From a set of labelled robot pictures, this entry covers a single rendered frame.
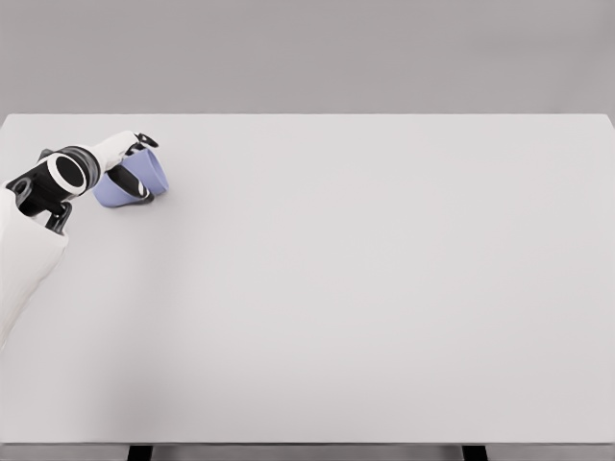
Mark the lavender plastic cup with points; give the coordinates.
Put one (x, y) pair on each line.
(153, 174)

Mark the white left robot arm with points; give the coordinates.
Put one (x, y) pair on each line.
(29, 249)

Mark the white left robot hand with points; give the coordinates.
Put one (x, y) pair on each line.
(116, 146)

